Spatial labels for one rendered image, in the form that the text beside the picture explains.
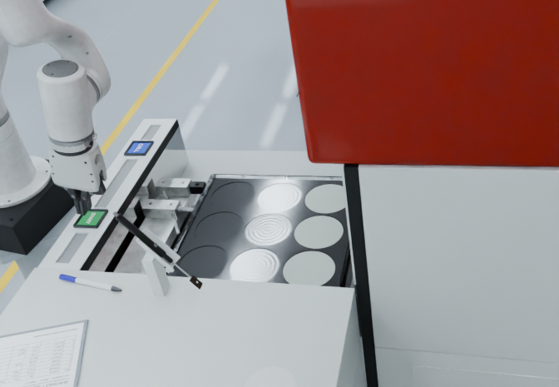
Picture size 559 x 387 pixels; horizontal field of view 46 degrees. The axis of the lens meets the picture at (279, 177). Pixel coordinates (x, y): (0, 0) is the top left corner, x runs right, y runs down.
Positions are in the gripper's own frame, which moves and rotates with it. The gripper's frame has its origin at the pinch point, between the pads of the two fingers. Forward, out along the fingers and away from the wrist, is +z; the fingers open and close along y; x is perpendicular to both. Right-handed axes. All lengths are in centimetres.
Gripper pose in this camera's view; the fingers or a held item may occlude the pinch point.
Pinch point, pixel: (82, 203)
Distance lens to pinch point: 141.2
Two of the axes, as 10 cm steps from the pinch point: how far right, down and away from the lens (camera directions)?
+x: -2.3, 6.0, -7.7
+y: -9.7, -1.9, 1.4
